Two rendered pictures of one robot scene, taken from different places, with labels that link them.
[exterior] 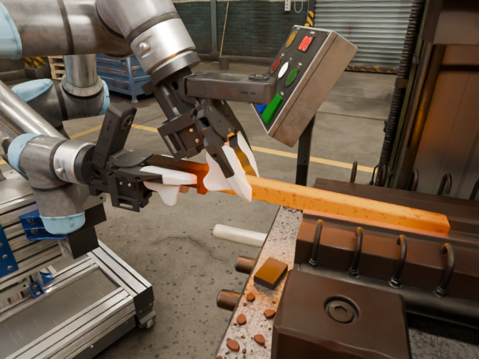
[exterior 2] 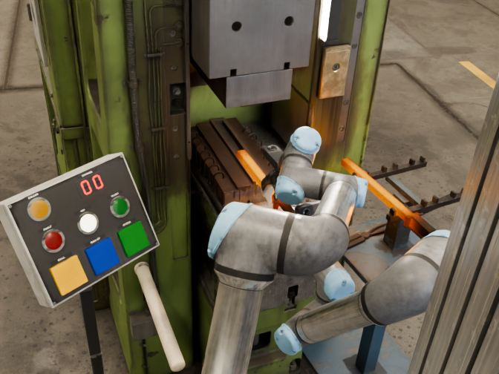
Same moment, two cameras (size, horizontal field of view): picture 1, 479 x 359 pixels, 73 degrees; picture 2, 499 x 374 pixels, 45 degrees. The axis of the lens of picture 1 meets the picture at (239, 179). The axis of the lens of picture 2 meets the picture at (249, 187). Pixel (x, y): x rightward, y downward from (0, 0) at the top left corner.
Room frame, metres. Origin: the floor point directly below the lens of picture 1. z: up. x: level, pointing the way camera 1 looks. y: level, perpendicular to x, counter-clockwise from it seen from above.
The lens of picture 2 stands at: (1.47, 1.02, 2.06)
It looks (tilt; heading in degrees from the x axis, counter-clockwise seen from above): 35 degrees down; 227
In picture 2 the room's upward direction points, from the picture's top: 3 degrees clockwise
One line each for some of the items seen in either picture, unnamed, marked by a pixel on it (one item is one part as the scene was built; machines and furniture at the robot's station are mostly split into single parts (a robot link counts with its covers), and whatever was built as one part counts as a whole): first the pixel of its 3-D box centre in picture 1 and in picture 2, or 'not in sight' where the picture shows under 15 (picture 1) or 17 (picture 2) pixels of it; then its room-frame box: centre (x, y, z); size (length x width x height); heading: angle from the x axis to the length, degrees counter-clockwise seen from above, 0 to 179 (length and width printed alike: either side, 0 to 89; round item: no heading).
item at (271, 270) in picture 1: (271, 272); not in sight; (0.33, -0.04, 0.92); 0.04 x 0.03 x 0.01; 147
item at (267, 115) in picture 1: (273, 109); (133, 238); (0.85, -0.09, 1.01); 0.07 x 0.05 x 0.07; 6
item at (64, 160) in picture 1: (80, 163); not in sight; (0.51, 0.28, 1.00); 0.08 x 0.05 x 0.08; 161
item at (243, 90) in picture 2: not in sight; (232, 59); (0.34, -0.30, 1.32); 0.42 x 0.20 x 0.10; 71
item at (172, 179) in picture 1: (170, 188); not in sight; (0.44, 0.11, 0.99); 0.09 x 0.03 x 0.06; 68
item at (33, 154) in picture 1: (46, 157); (333, 279); (0.54, 0.35, 1.00); 0.11 x 0.08 x 0.09; 71
